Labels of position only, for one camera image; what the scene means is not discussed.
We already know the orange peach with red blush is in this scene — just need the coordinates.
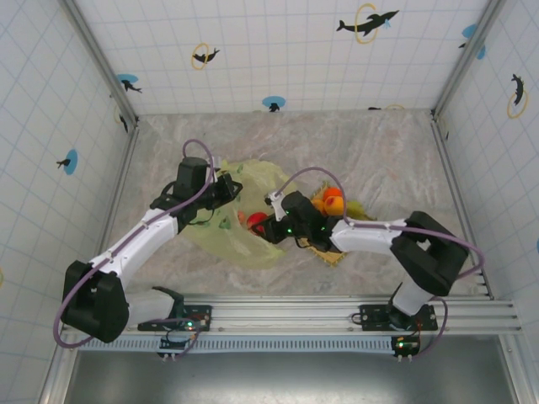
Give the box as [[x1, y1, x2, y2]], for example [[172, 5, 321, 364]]
[[323, 196, 347, 216]]

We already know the woven bamboo mat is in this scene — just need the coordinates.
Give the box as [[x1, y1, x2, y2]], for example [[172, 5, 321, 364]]
[[310, 180, 349, 268]]

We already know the green pear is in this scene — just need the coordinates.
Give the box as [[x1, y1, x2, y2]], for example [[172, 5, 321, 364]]
[[344, 199, 376, 222]]

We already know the white slotted cable duct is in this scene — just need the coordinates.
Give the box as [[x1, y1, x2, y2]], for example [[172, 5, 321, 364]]
[[77, 335, 397, 353]]

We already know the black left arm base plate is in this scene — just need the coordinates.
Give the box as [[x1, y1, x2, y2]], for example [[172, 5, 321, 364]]
[[137, 303, 213, 333]]

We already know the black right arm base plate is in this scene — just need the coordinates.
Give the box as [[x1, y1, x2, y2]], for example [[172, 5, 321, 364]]
[[359, 303, 439, 333]]

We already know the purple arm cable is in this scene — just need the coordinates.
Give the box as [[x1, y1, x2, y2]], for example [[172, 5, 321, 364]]
[[53, 138, 221, 359], [277, 167, 485, 361]]

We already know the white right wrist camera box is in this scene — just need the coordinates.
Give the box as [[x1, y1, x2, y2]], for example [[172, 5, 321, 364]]
[[264, 191, 288, 223]]

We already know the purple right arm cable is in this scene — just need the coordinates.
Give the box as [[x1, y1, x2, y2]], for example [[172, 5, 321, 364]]
[[277, 167, 485, 361]]

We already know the aluminium table side rail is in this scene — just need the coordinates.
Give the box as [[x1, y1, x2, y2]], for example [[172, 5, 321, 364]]
[[429, 111, 494, 300], [102, 125, 141, 237]]

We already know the grey metal panel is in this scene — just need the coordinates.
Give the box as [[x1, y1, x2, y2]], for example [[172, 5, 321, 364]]
[[62, 348, 520, 404]]

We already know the yellow-green avocado print plastic bag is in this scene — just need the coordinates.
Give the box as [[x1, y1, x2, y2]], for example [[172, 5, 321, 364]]
[[180, 158, 286, 270]]

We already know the red apple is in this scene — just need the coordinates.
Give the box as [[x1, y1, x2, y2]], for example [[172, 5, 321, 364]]
[[247, 211, 270, 236]]

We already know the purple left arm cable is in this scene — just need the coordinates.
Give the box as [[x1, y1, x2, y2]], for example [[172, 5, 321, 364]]
[[53, 138, 221, 359]]

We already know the aluminium frame post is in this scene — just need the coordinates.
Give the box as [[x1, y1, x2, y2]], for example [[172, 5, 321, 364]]
[[61, 0, 141, 128], [431, 0, 506, 118]]

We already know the aluminium mounting rail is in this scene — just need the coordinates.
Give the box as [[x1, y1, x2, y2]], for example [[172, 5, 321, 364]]
[[61, 295, 523, 337]]

